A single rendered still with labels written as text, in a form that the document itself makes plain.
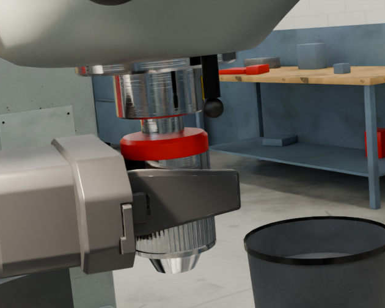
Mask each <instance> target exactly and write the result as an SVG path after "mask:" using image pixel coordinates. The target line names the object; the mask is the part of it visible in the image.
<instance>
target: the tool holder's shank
mask: <svg viewBox="0 0 385 308"><path fill-rule="evenodd" d="M140 121H141V133H142V135H143V136H145V137H164V136H173V135H177V134H181V133H183V132H184V130H185V126H184V119H183V115H181V116H176V117H167V118H160V119H142V120H140Z"/></svg>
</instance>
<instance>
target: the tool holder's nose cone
mask: <svg viewBox="0 0 385 308"><path fill-rule="evenodd" d="M200 255H201V253H200V254H197V255H192V256H189V257H182V258H171V259H152V258H149V260H150V261H151V263H152V265H153V266H154V268H155V269H156V270H157V272H160V273H165V274H176V273H184V272H187V271H190V270H192V269H194V268H195V267H196V264H197V262H198V259H199V257H200Z"/></svg>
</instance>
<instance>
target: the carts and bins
mask: <svg viewBox="0 0 385 308"><path fill-rule="evenodd" d="M243 242H244V249H245V251H246V252H247V258H248V263H249V270H250V275H251V283H252V291H253V296H254V304H255V308H385V224H383V223H380V222H376V221H373V220H369V219H363V218H354V217H347V216H311V217H304V218H294V219H286V220H282V221H277V222H272V223H269V224H266V225H263V226H260V227H258V228H256V229H254V230H251V231H250V232H249V233H248V234H246V236H245V238H244V240H243ZM245 243H246V245H245Z"/></svg>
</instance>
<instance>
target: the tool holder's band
mask: <svg viewBox="0 0 385 308"><path fill-rule="evenodd" d="M208 149H209V147H208V134H207V132H205V131H204V130H203V129H201V128H190V127H185V130H184V132H183V133H181V134H177V135H173V136H164V137H145V136H143V135H142V133H141V131H140V132H136V133H131V134H128V135H126V136H124V137H123V138H122V139H121V140H120V152H121V155H122V156H123V158H124V159H126V160H135V161H154V160H169V159H175V158H183V157H187V156H193V155H197V154H200V153H203V152H206V151H207V150H208Z"/></svg>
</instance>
